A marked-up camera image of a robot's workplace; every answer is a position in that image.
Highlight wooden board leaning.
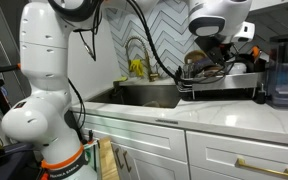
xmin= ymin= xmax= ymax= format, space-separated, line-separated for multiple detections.
xmin=98 ymin=137 xmax=120 ymax=180

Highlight yellow green sponge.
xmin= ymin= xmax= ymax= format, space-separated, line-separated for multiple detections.
xmin=113 ymin=76 xmax=128 ymax=82

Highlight stainless steel sink basin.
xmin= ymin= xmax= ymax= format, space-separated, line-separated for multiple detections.
xmin=89 ymin=85 xmax=181 ymax=108

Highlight white bowl in rack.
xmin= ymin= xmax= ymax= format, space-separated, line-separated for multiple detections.
xmin=230 ymin=63 xmax=247 ymax=75

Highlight clear water dispenser tank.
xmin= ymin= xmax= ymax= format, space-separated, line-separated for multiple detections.
xmin=266 ymin=34 xmax=288 ymax=109

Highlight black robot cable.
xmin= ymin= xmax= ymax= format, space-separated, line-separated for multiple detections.
xmin=125 ymin=0 xmax=228 ymax=84

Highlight yellow rubber glove on faucet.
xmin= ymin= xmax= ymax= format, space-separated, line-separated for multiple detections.
xmin=129 ymin=59 xmax=144 ymax=77

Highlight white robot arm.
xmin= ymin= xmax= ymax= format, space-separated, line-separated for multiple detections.
xmin=1 ymin=0 xmax=255 ymax=180

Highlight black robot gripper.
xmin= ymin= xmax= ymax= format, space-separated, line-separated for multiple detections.
xmin=195 ymin=37 xmax=232 ymax=65

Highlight white lower cabinet drawers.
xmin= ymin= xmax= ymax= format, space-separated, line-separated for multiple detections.
xmin=82 ymin=114 xmax=288 ymax=180

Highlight gold spring kitchen faucet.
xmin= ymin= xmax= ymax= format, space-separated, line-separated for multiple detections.
xmin=124 ymin=36 xmax=159 ymax=82

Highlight black dish drying rack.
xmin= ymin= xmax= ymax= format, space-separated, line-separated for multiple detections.
xmin=176 ymin=72 xmax=265 ymax=101

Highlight gold drawer handle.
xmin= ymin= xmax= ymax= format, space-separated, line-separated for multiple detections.
xmin=236 ymin=158 xmax=288 ymax=178

